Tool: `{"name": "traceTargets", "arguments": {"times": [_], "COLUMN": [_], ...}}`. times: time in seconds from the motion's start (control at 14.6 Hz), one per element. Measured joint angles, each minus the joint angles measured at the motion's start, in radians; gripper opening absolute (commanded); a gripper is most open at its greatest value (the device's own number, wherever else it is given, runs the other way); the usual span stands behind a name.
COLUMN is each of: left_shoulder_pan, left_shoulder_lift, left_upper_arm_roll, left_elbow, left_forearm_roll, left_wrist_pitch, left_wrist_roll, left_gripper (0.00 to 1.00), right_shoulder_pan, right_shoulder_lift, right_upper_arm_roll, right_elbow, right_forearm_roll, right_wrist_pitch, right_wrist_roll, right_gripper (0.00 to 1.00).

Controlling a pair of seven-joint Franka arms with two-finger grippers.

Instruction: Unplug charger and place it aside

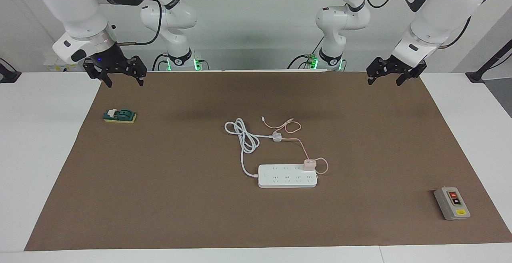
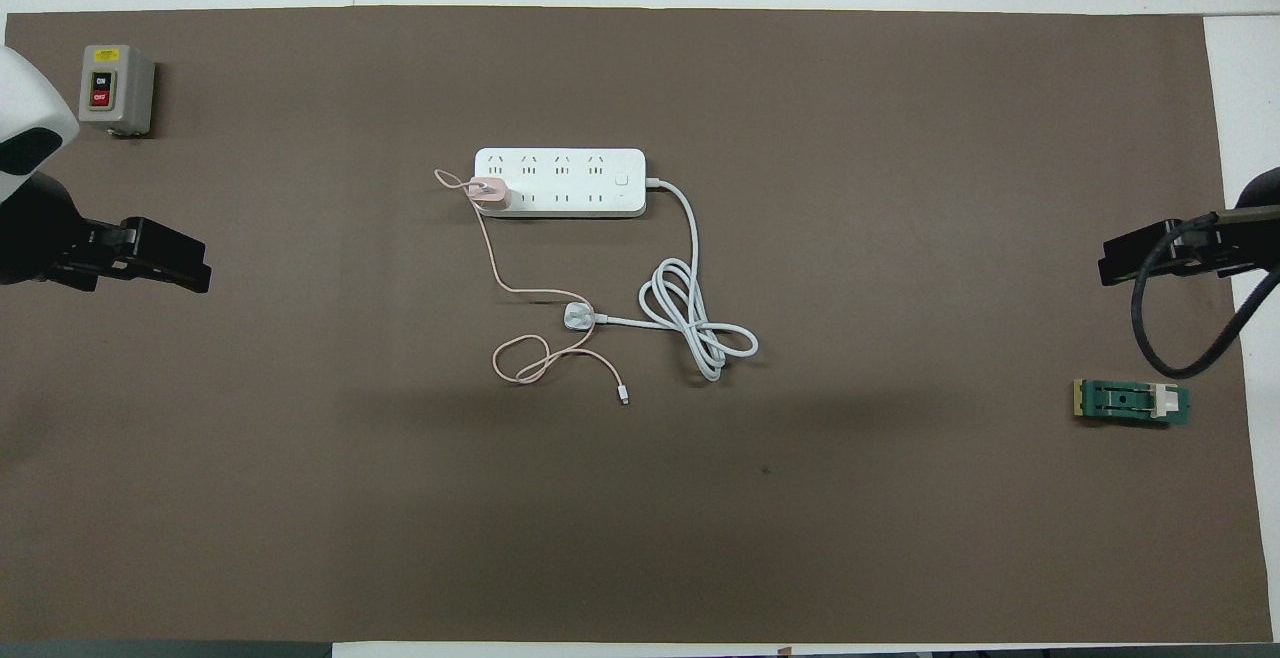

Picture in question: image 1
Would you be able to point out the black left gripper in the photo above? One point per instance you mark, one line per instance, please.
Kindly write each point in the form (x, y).
(394, 66)

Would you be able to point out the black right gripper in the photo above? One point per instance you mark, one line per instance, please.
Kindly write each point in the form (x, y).
(114, 61)

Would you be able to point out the pink charger adapter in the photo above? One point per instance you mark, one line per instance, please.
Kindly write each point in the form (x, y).
(309, 165)

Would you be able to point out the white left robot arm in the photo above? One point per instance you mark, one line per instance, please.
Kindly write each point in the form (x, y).
(436, 15)

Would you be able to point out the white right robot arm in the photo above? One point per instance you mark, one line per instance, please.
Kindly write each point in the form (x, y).
(72, 7)

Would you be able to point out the white box yellow label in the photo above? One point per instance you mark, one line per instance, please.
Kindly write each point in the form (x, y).
(56, 67)

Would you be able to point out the black table clamp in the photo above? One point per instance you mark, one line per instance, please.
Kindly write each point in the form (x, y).
(8, 76)

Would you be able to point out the brown table mat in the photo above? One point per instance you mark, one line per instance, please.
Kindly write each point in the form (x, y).
(160, 195)

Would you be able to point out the grey push button box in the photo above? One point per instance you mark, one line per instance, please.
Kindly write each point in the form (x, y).
(454, 205)

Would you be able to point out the green knife switch yellow base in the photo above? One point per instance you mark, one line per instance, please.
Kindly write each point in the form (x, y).
(124, 115)

